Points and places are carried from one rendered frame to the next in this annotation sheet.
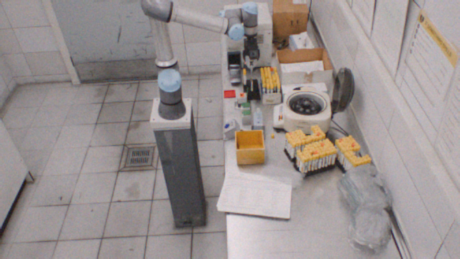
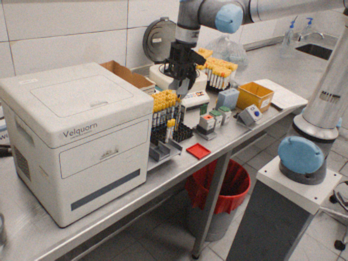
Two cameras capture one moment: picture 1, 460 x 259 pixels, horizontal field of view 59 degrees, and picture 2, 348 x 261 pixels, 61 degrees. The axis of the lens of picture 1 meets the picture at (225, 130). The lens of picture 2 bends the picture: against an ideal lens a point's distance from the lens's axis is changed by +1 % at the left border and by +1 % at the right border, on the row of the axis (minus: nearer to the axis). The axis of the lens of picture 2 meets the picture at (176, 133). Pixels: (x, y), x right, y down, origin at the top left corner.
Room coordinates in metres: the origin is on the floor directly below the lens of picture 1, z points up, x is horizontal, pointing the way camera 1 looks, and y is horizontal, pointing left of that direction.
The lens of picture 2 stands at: (2.63, 0.42, 1.52)
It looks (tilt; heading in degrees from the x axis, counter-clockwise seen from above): 34 degrees down; 218
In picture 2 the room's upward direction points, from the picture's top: 9 degrees clockwise
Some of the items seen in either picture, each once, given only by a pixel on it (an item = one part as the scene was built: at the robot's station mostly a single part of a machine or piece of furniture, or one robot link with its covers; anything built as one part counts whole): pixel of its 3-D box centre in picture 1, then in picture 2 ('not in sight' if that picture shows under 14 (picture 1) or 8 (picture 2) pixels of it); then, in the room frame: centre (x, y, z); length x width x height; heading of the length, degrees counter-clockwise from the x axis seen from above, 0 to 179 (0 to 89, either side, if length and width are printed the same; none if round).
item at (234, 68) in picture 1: (235, 68); (154, 155); (2.08, -0.08, 0.92); 0.21 x 0.07 x 0.05; 179
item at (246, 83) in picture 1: (251, 83); (172, 125); (1.90, -0.17, 0.93); 0.17 x 0.09 x 0.11; 179
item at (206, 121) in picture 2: (242, 99); (206, 124); (1.77, -0.11, 0.92); 0.05 x 0.04 x 0.06; 86
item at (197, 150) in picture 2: (229, 94); (198, 150); (1.88, -0.04, 0.88); 0.07 x 0.07 x 0.01; 89
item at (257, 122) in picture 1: (258, 126); (227, 101); (1.53, -0.17, 0.92); 0.10 x 0.07 x 0.10; 174
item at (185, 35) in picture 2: (250, 28); (188, 34); (1.90, -0.16, 1.27); 0.08 x 0.08 x 0.05
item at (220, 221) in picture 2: not in sight; (211, 200); (1.45, -0.14, 0.22); 0.38 x 0.37 x 0.44; 179
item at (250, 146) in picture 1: (249, 147); (253, 98); (1.38, -0.11, 0.93); 0.13 x 0.13 x 0.10; 88
